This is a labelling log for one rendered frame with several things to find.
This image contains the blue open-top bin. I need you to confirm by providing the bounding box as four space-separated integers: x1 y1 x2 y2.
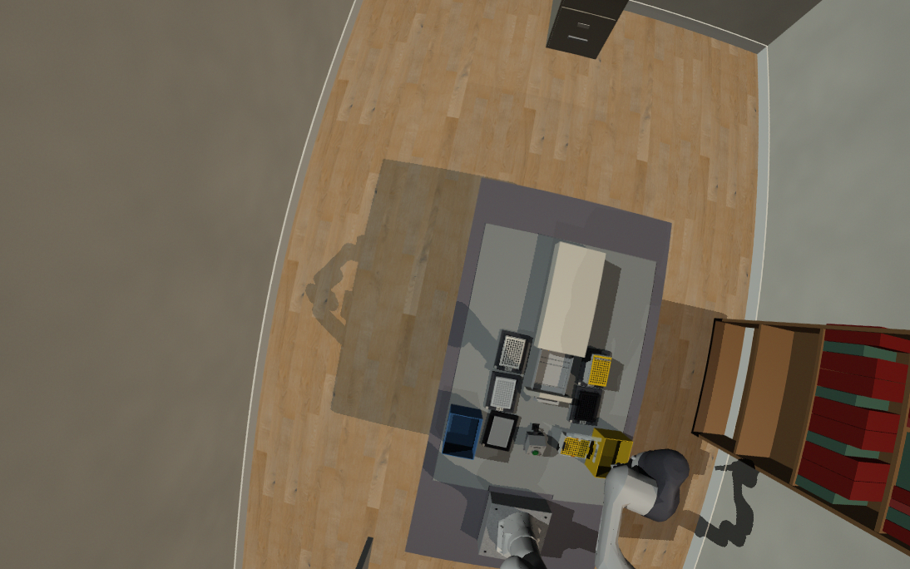
442 404 483 460

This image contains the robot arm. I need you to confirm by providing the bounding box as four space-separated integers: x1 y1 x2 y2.
497 448 690 569

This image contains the yellow open-top bin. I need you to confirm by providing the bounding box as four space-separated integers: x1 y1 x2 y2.
585 428 633 478

